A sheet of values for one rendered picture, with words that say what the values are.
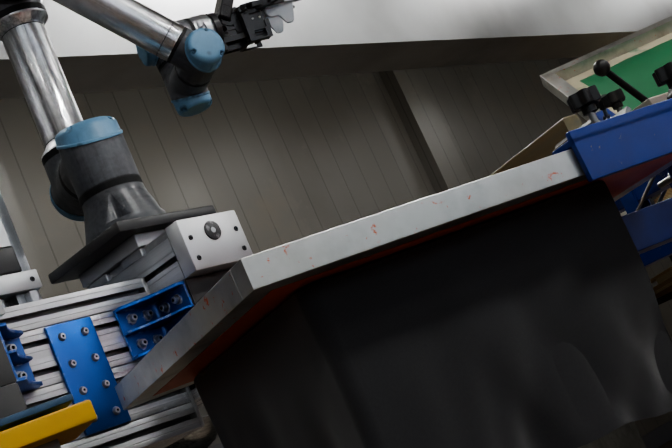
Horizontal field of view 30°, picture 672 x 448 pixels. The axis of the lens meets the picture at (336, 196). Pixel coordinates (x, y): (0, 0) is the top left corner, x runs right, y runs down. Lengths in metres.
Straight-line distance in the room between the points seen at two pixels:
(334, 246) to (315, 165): 6.70
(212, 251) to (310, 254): 0.68
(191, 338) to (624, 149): 0.60
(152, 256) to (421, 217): 0.73
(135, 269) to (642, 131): 0.90
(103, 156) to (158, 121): 5.19
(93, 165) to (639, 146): 0.98
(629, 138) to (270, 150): 6.30
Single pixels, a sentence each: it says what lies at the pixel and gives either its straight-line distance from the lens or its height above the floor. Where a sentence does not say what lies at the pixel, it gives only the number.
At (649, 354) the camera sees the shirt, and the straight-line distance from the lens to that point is 1.69.
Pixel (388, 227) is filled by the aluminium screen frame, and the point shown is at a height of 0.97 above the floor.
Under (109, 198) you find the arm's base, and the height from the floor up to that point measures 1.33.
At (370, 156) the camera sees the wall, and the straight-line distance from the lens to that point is 8.54.
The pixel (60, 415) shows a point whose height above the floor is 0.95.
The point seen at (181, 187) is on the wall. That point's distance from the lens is 7.26.
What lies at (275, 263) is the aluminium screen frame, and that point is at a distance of 1.37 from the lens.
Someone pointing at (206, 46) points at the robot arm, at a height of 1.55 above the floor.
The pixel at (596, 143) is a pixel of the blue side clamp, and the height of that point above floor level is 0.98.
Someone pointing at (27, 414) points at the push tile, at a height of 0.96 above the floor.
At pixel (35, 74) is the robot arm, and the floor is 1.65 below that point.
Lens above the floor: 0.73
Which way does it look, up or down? 12 degrees up
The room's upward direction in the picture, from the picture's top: 24 degrees counter-clockwise
